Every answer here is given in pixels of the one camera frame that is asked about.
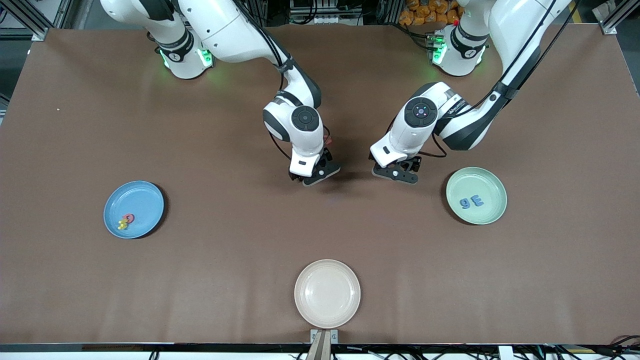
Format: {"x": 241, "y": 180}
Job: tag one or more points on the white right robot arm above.
{"x": 225, "y": 25}

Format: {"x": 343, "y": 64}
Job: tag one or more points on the orange snack bags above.
{"x": 420, "y": 12}

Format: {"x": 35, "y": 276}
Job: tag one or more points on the green plate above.
{"x": 487, "y": 185}

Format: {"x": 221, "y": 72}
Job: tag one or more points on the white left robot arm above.
{"x": 515, "y": 30}

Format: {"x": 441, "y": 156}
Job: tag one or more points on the red foam letter Q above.
{"x": 124, "y": 218}

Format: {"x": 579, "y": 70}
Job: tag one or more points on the metal table bracket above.
{"x": 314, "y": 335}

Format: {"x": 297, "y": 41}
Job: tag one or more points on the beige pink plate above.
{"x": 327, "y": 294}

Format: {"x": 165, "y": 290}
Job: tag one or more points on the white power strip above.
{"x": 235, "y": 20}

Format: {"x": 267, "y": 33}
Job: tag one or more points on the blue plate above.
{"x": 140, "y": 200}

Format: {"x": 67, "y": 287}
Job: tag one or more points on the blue foam letter E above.
{"x": 477, "y": 201}

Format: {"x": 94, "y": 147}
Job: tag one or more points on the white block at table edge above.
{"x": 505, "y": 353}

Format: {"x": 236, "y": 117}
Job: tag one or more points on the aluminium frame profile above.
{"x": 607, "y": 27}
{"x": 40, "y": 34}

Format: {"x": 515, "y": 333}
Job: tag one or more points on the yellow foam letter H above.
{"x": 121, "y": 226}

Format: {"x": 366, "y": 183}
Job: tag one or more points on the grey electronics box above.
{"x": 325, "y": 19}

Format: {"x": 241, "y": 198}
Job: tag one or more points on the blue foam letter g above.
{"x": 469, "y": 203}

